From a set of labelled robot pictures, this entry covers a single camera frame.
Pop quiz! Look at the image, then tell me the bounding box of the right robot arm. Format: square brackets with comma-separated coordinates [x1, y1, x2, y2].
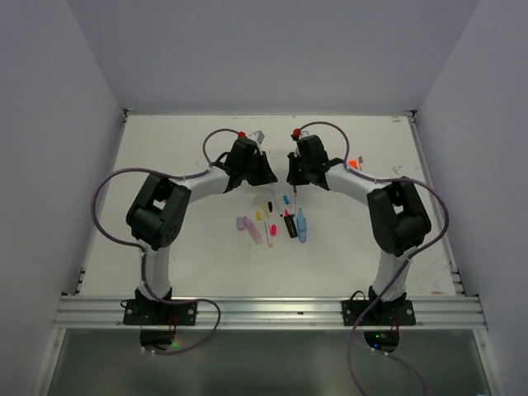
[286, 130, 431, 324]

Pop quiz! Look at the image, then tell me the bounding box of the white yellow marker pen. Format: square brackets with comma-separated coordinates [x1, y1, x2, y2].
[262, 216, 273, 248]

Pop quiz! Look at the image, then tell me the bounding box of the lilac highlighter body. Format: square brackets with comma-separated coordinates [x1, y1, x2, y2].
[244, 217, 263, 245]

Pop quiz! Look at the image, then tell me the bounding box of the purple cable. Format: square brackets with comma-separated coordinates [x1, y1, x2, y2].
[91, 129, 248, 251]
[291, 120, 450, 396]

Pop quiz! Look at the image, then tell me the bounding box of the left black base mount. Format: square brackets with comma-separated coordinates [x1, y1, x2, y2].
[122, 295, 197, 327]

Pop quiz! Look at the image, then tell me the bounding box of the black cap white pen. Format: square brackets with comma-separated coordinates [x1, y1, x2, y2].
[273, 192, 284, 217]

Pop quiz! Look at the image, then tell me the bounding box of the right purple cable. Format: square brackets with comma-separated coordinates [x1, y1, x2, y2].
[291, 120, 450, 396]

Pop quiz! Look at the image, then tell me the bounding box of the lilac highlighter cap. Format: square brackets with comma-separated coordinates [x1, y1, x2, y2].
[236, 216, 247, 230]

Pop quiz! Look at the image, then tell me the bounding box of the thin yellow pen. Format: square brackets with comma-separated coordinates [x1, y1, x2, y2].
[255, 190, 269, 218]

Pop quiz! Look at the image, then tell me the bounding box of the aluminium rail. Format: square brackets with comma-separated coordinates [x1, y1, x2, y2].
[53, 296, 487, 331]

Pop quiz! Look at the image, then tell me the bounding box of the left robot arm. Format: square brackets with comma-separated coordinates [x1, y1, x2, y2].
[125, 137, 277, 324]

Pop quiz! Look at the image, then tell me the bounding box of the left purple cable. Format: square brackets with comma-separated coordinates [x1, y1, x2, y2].
[91, 129, 248, 251]

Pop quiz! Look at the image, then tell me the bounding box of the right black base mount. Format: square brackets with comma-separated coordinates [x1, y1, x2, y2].
[341, 288, 417, 327]

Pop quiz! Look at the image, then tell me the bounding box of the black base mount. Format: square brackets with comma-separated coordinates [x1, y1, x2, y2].
[122, 295, 197, 327]
[341, 288, 417, 327]

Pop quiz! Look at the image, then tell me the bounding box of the blue translucent highlighter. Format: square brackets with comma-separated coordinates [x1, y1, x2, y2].
[296, 208, 307, 243]

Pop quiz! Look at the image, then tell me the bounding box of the black pink highlighter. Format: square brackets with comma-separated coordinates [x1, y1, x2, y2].
[283, 210, 298, 238]

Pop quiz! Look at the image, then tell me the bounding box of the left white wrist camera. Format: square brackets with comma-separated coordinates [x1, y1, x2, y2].
[248, 130, 265, 145]

